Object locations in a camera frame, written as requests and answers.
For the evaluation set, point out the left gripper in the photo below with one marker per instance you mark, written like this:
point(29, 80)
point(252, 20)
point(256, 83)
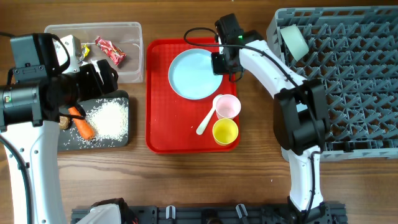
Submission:
point(94, 86)

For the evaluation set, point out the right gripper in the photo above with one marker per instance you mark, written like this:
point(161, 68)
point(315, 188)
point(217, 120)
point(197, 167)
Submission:
point(218, 69)

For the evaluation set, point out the yellow silver wrapper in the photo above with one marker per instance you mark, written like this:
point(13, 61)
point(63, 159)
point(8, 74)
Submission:
point(84, 51)

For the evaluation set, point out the red snack wrapper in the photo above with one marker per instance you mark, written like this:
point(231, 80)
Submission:
point(112, 51)

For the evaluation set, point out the light blue plate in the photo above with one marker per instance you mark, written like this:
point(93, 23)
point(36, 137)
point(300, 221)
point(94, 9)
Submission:
point(191, 75)

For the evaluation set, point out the white rice pile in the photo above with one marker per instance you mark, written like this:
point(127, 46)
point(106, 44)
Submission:
point(109, 119)

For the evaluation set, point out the pink cup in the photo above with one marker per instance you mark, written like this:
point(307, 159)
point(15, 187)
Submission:
point(228, 106)

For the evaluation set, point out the brown food scrap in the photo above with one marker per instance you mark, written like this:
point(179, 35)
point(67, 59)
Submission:
point(64, 123)

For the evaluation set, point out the orange carrot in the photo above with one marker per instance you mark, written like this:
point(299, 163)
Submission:
point(85, 130)

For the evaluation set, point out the yellow cup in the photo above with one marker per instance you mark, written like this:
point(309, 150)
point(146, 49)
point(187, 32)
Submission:
point(225, 131)

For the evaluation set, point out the green bowl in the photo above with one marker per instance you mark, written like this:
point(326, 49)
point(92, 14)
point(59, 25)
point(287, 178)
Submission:
point(294, 41)

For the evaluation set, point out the blue bowl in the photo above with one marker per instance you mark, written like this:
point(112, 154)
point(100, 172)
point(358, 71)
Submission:
point(301, 108)

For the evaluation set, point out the white tissue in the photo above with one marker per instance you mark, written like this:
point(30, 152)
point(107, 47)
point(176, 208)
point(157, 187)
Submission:
point(94, 63)

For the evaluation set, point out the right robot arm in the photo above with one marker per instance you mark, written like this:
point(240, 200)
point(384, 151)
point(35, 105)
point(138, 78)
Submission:
point(300, 114)

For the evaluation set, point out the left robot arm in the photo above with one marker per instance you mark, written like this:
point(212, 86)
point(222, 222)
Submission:
point(37, 87)

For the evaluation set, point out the black waste tray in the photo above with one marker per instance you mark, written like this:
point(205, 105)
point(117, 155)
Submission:
point(102, 146)

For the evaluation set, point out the clear plastic waste bin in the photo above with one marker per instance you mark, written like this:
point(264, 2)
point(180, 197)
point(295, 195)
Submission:
point(125, 35)

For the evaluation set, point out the grey dishwasher rack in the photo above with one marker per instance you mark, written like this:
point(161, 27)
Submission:
point(353, 51)

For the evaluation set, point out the white plastic spoon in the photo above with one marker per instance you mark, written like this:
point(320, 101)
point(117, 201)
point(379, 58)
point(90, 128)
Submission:
point(201, 128)

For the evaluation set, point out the red serving tray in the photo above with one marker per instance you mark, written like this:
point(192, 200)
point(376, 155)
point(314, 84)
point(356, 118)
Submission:
point(171, 120)

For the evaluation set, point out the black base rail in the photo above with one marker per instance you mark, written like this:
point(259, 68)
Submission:
point(273, 213)

